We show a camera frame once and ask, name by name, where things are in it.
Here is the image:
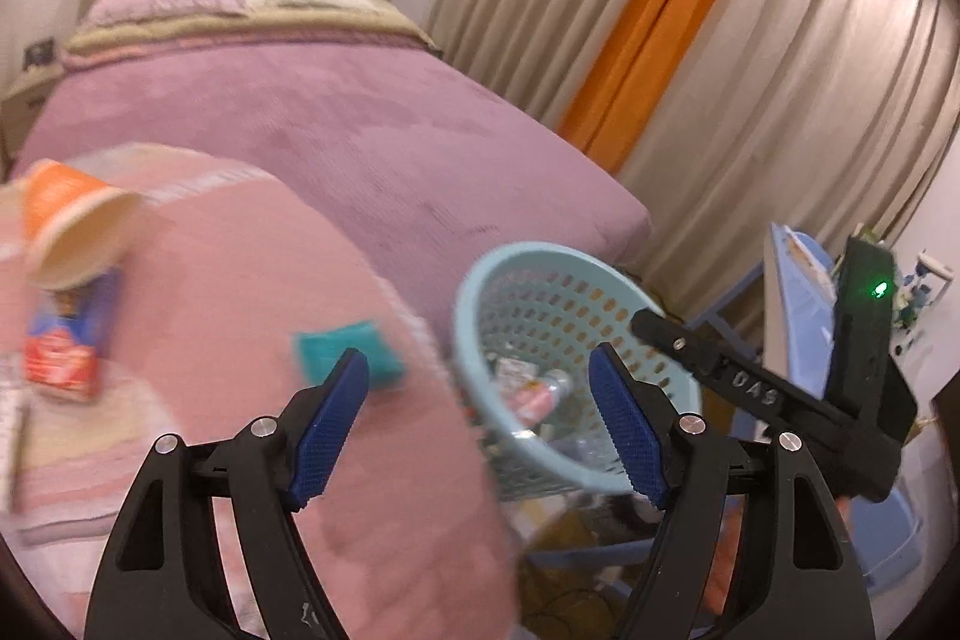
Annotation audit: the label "beige folded quilt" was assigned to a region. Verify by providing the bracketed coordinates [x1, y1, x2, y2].
[64, 6, 443, 64]

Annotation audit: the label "orange paper cup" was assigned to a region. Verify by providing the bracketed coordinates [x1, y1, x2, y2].
[21, 158, 142, 290]

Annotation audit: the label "purple bedspread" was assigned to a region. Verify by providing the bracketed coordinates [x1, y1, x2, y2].
[15, 36, 652, 356]

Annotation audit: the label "small desk ornaments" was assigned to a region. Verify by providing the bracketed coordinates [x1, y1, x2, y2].
[892, 250, 957, 348]

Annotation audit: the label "blue red printed box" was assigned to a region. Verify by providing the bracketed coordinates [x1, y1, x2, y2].
[22, 269, 122, 401]

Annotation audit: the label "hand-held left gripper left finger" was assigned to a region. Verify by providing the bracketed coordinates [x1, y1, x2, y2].
[86, 346, 370, 640]

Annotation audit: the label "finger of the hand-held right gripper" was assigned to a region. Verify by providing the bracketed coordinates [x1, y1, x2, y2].
[631, 308, 848, 431]

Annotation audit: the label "light blue plastic basket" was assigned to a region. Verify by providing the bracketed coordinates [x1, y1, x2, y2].
[454, 242, 706, 502]

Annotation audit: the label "purple pillow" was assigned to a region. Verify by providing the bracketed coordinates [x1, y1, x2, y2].
[82, 0, 245, 28]

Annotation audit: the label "beige nightstand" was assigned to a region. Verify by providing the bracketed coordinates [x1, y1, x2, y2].
[0, 62, 68, 161]

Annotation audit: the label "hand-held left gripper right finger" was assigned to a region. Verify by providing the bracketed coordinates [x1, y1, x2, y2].
[587, 344, 877, 640]

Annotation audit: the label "teal packet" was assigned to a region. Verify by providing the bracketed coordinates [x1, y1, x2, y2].
[292, 319, 406, 390]

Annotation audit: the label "small bottle pink label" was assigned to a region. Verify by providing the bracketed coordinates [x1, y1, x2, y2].
[495, 381, 556, 431]

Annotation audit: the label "orange curtain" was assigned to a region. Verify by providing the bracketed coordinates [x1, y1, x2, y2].
[559, 0, 773, 176]

